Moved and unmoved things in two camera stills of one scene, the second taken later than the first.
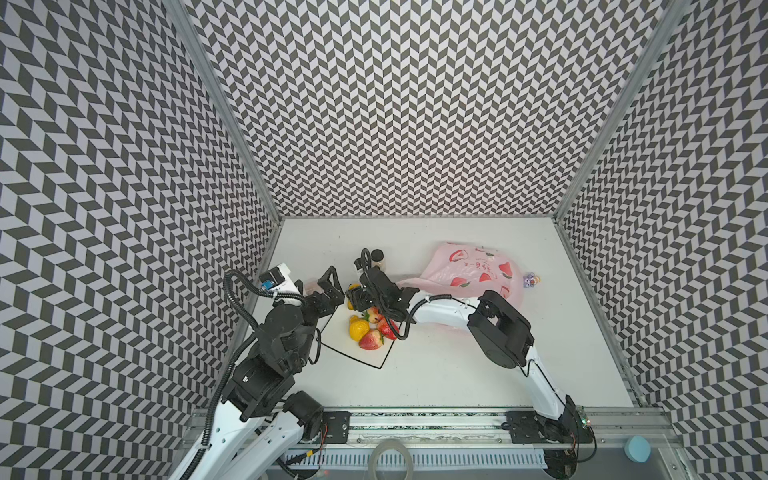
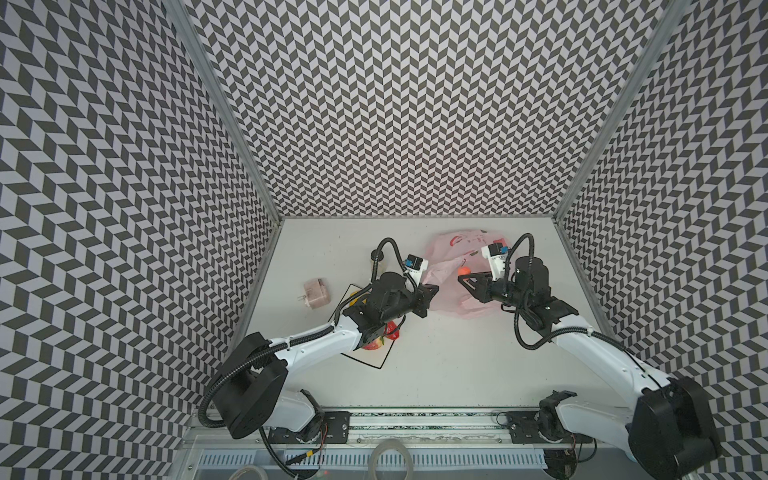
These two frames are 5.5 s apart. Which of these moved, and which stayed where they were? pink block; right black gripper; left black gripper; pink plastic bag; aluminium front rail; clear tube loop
Moved: left black gripper; right black gripper; pink plastic bag
Stayed: aluminium front rail; clear tube loop; pink block
